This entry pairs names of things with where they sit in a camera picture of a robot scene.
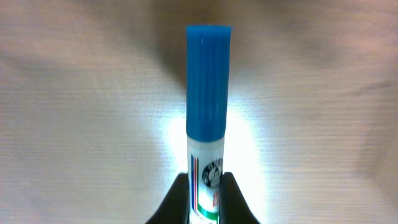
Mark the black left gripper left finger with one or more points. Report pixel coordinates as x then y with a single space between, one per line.
175 207

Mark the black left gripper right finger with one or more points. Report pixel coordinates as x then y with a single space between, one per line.
233 207

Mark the blue cap whiteboard marker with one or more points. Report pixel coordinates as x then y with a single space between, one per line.
208 50

